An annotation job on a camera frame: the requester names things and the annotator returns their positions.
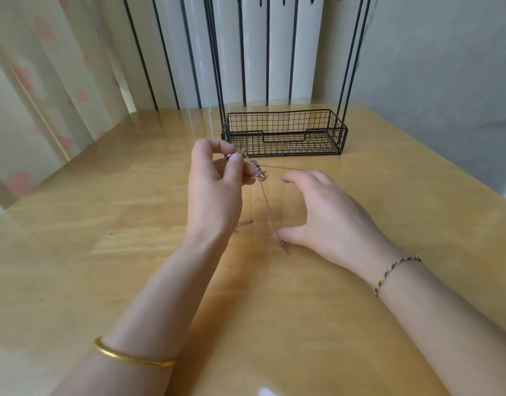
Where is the person's left hand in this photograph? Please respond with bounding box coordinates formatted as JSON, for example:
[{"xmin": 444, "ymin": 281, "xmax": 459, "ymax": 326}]
[{"xmin": 184, "ymin": 137, "xmax": 258, "ymax": 254}]

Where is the person's right hand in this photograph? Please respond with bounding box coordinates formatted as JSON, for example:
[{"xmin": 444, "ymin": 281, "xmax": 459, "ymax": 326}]
[{"xmin": 275, "ymin": 169, "xmax": 404, "ymax": 287}]

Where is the chain necklace with pendant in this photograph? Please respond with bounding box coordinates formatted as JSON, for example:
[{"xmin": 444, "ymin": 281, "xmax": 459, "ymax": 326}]
[{"xmin": 223, "ymin": 146, "xmax": 291, "ymax": 254}]

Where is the black wire jewelry rack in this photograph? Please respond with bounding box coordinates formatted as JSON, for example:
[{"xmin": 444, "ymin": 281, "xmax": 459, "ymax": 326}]
[{"xmin": 203, "ymin": 0, "xmax": 378, "ymax": 158}]

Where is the person's right forearm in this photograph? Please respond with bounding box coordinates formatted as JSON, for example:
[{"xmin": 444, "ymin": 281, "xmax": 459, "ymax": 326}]
[{"xmin": 375, "ymin": 258, "xmax": 506, "ymax": 396}]

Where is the person's left forearm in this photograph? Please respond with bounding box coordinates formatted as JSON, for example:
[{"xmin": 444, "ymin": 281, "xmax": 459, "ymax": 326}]
[{"xmin": 53, "ymin": 233, "xmax": 231, "ymax": 396}]

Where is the white black-striped curtain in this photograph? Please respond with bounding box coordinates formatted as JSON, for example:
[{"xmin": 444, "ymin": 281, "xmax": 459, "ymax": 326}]
[{"xmin": 95, "ymin": 0, "xmax": 326, "ymax": 117}]

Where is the gold bangle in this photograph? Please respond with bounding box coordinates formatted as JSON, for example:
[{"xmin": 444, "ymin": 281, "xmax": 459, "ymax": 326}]
[{"xmin": 92, "ymin": 335, "xmax": 177, "ymax": 370}]

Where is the pink floral curtain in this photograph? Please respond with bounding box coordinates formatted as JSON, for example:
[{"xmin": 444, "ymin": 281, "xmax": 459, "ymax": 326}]
[{"xmin": 0, "ymin": 0, "xmax": 136, "ymax": 213}]

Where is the braided cord bracelet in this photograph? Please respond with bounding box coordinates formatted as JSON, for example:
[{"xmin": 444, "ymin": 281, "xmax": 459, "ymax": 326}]
[{"xmin": 372, "ymin": 255, "xmax": 423, "ymax": 298}]

